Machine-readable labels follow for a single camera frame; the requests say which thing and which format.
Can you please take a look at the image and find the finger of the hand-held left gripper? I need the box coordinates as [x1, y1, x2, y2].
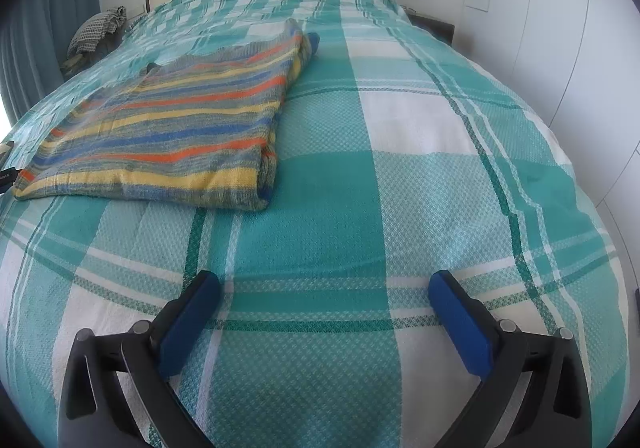
[0, 167, 23, 195]

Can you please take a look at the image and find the teal curtain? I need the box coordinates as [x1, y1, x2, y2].
[0, 0, 101, 123]

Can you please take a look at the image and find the white wardrobe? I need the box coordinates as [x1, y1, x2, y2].
[465, 0, 640, 249]

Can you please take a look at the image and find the dark nightstand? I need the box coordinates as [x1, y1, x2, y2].
[407, 10, 456, 46]

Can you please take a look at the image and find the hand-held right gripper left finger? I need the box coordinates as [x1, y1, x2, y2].
[57, 270, 223, 448]

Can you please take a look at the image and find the checked cloth pile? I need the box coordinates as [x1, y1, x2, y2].
[67, 6, 128, 58]

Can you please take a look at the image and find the teal plaid blanket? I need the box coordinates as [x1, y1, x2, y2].
[0, 0, 631, 448]

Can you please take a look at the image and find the striped knit sweater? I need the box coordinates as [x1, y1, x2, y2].
[12, 18, 322, 213]

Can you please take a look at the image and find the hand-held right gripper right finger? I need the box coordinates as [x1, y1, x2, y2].
[428, 269, 593, 448]

